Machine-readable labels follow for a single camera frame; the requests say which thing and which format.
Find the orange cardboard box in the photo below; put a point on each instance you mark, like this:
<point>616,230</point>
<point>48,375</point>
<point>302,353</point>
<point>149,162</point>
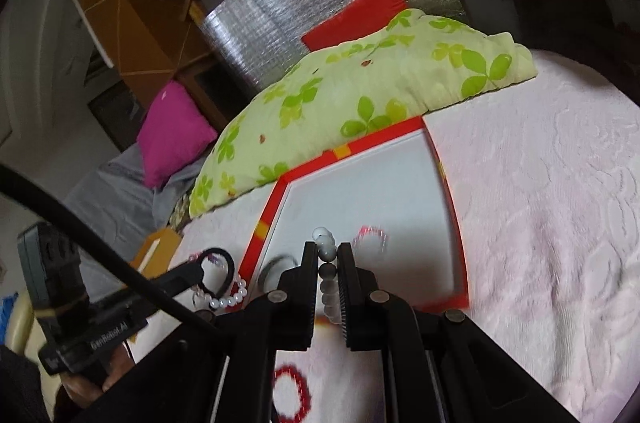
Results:
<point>154,257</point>

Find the grey bed sheet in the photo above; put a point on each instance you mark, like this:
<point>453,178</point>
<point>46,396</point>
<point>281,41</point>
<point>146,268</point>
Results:
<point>114,202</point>

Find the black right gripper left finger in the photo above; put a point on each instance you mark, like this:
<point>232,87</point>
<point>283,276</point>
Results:
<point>283,319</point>

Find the green leaf print pillow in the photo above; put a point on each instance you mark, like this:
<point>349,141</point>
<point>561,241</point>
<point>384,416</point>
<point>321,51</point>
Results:
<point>415,65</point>

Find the red cushion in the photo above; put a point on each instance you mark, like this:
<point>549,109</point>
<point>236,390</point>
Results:
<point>358,19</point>

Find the cream leather sofa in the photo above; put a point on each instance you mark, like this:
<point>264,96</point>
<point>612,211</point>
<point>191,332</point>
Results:
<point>28,392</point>

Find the dark metal bangle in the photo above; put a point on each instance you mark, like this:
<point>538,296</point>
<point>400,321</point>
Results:
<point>269,276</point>

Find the red gift box lid tray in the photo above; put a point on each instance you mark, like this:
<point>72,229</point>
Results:
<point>386,195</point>

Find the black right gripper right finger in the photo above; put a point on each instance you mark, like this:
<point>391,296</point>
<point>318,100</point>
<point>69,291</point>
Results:
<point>372,319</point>

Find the magenta cushion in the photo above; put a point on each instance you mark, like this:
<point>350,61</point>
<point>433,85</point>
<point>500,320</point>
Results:
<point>174,134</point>

